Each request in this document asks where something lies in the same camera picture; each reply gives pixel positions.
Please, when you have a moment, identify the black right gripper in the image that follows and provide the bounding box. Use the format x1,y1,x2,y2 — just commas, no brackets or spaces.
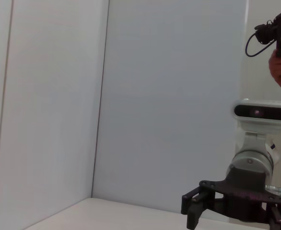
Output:
181,166,281,230

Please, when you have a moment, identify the right gripper silver connector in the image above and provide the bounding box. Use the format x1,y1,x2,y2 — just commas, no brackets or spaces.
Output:
265,184,281,196

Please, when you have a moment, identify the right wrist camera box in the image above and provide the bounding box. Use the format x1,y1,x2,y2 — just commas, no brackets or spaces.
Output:
233,98,281,135

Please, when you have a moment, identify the dark looped camera cable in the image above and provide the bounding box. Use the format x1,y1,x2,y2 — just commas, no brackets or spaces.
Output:
245,32,278,58

